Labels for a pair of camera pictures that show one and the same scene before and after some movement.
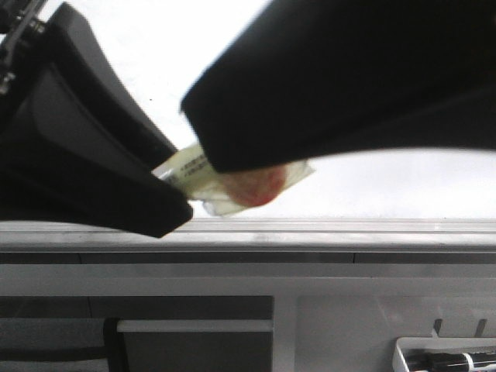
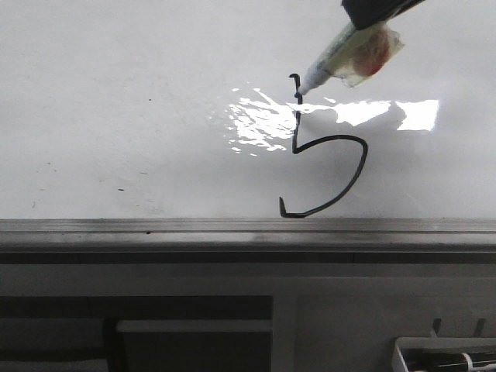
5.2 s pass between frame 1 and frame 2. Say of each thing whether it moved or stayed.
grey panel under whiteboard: stayed
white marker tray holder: stayed
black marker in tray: stayed
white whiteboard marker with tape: moved
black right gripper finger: moved
